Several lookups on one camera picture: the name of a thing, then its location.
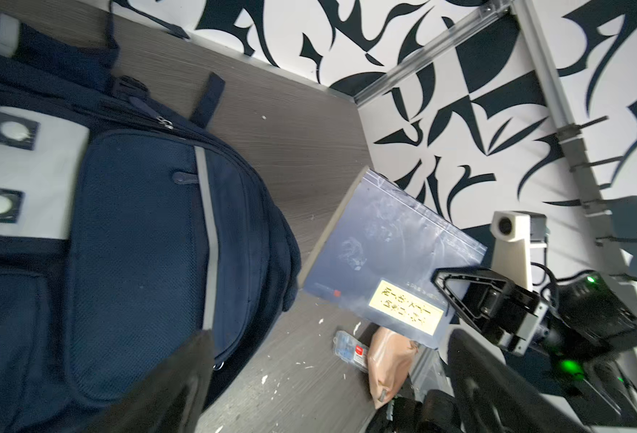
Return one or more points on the clear plastic eraser case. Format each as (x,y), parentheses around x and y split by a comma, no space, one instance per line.
(349,349)

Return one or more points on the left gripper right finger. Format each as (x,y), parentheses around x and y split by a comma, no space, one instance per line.
(493,398)

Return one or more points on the navy blue student backpack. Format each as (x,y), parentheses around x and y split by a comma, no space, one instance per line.
(125,229)

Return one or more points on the navy blue notebook yellow label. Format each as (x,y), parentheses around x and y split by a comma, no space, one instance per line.
(378,254)

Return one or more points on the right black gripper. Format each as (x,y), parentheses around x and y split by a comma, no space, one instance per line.
(505,315)

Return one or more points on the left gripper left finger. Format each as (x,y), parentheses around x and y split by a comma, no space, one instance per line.
(170,398)

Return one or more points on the pink fabric pencil pouch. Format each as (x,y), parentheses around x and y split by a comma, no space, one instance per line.
(390,357)

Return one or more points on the aluminium cage frame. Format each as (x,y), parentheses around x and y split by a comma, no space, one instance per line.
(470,134)

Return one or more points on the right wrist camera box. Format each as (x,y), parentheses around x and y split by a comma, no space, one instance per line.
(515,234)

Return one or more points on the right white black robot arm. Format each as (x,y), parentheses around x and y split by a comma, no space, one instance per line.
(581,327)

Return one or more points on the wall hook rack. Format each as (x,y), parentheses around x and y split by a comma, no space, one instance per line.
(594,178)

